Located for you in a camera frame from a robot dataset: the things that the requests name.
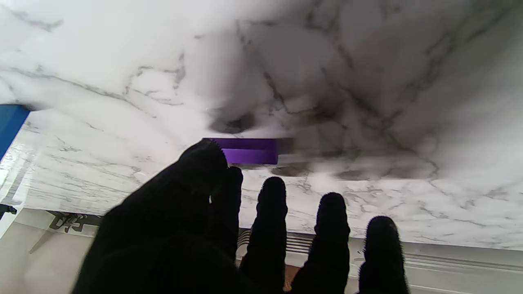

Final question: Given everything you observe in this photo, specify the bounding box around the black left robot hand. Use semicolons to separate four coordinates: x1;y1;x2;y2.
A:
73;139;410;294

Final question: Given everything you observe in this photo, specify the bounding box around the purple domino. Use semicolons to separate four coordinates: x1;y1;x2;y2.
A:
203;138;279;165

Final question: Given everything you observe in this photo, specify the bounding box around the blue domino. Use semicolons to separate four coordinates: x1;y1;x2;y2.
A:
0;104;31;160

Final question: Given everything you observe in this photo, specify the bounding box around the black gas stove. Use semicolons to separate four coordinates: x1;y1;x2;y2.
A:
45;210;103;233

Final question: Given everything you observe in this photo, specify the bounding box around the brown wooden cutting board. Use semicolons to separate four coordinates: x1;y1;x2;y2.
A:
284;265;303;292

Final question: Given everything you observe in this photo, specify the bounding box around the steel sink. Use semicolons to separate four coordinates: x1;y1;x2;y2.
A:
347;237;523;294

